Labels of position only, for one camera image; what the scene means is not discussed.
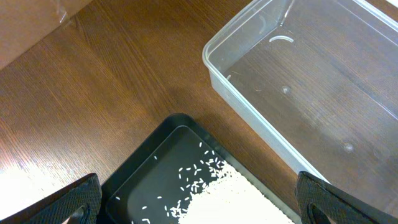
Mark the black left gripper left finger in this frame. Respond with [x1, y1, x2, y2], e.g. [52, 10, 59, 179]
[1, 173, 102, 223]

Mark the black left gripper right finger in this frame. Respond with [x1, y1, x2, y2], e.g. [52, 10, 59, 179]
[295, 171, 397, 224]

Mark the black rectangular tray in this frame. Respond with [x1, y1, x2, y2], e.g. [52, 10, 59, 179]
[97, 113, 301, 223]

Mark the pile of white rice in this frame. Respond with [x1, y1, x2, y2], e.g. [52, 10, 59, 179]
[177, 163, 292, 223]

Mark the clear plastic bin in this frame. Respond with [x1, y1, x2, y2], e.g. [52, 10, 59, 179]
[202, 0, 397, 216]

